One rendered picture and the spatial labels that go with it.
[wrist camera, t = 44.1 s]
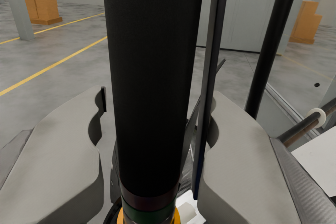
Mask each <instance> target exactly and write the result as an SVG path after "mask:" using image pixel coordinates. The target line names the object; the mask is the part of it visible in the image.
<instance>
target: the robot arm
mask: <svg viewBox="0 0 336 224"><path fill-rule="evenodd" d="M106 112H107V91H106V87H105V86H99V85H96V86H93V87H92V88H90V89H88V90H86V91H85V92H83V93H81V94H80V95H78V96H76V97H75V98H73V99H71V100H69V101H68V102H66V103H64V104H63V105H61V106H60V107H58V108H57V109H55V110H54V111H53V112H51V113H50V114H49V115H47V116H46V117H45V118H44V119H43V120H42V121H41V122H40V123H38V124H37V125H36V126H35V127H34V128H33V129H30V130H23V131H21V132H20V133H19V134H18V135H17V136H16V137H15V138H14V139H12V140H11V141H10V142H9V143H8V144H7V145H6V146H5V147H4V148H2V149H1V150H0V224H87V223H88V222H89V221H90V220H91V219H93V218H94V217H95V216H96V215H97V214H98V213H99V212H100V211H101V210H102V208H103V206H104V176H103V169H102V163H101V157H100V151H99V149H98V148H97V147H96V145H97V144H98V142H99V141H100V140H101V138H102V136H103V135H102V127H101V120H100V119H101V117H102V116H103V115H104V113H106ZM209 121H210V123H209V128H208V134H207V143H208V144H209V146H210V148H211V150H209V151H208V152H207V153H206V155H205V160H204V164H203V169H202V174H201V178H200V183H199V191H198V199H197V209H198V211H199V213H200V214H201V215H202V217H203V218H204V219H205V220H206V221H207V222H208V223H209V224H336V204H335V203H334V202H333V201H332V199H331V198H330V197H329V196H328V195H327V194H326V193H325V191H324V190H323V189H322V188H321V187H320V186H319V184H318V183H317V182H316V181H315V180H314V179H313V178H312V176H311V175H310V174H309V173H308V172H307V171H306V170H305V168H304V167H303V166H302V165H301V164H300V163H299V162H298V160H297V159H296V158H295V157H294V156H293V155H292V154H291V152H290V151H289V150H288V149H287V148H286V147H285V145H284V144H283V143H282V142H281V141H280V140H279V139H276V138H271V137H270V136H269V135H268V134H267V133H266V131H265V130H264V129H263V128H262V127H261V126H260V125H259V123H258V122H257V121H256V120H255V119H253V118H252V117H251V116H250V115H249V114H248V113H247V112H245V111H244V110H243V109H241V108H240V107H239V106H237V105H236V104H235V103H233V102H232V101H231V100H229V99H228V98H227V97H225V96H224V95H223V94H222V93H220V92H219V91H214V92H213V99H212V106H211V113H210V120H209Z"/></svg>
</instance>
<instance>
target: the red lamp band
mask: <svg viewBox="0 0 336 224"><path fill-rule="evenodd" d="M119 177H120V188H121V193H122V196H123V198H124V199H125V201H126V202H127V203H128V204H129V205H131V206H132V207H134V208H136V209H138V210H142V211H156V210H159V209H162V208H164V207H166V206H167V205H168V204H170V203H171V202H172V201H173V199H174V198H175V197H176V195H177V192H178V189H179V181H180V174H179V178H178V181H177V183H176V184H175V186H174V187H173V188H172V189H171V190H169V191H168V192H166V193H164V194H162V195H158V196H152V197H146V196H140V195H137V194H134V193H132V192H131V191H129V190H128V189H127V188H126V187H125V186H124V184H123V183H122V180H121V176H120V171H119Z"/></svg>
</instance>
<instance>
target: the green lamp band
mask: <svg viewBox="0 0 336 224"><path fill-rule="evenodd" d="M177 197H178V191H177V194H176V196H175V198H174V200H173V201H172V202H171V203H170V204H169V205H168V206H167V207H165V208H163V209H161V210H159V211H154V212H143V211H139V210H136V209H134V208H132V207H131V206H130V205H128V203H127V202H126V201H125V199H124V197H123V195H122V192H121V199H122V206H123V209H124V211H125V213H126V214H127V215H128V217H129V218H131V219H132V220H133V221H135V222H137V223H139V224H158V223H160V222H162V221H164V220H165V219H167V218H168V217H169V216H170V215H171V214H172V212H173V211H174V209H175V207H176V203H177Z"/></svg>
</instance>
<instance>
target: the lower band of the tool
mask: <svg viewBox="0 0 336 224"><path fill-rule="evenodd" d="M174 217H175V221H174V224H181V218H180V213H179V210H178V208H177V206H176V208H175V215H174ZM123 219H124V215H123V208H122V209H121V210H120V213H119V215H118V219H117V224H124V223H123Z"/></svg>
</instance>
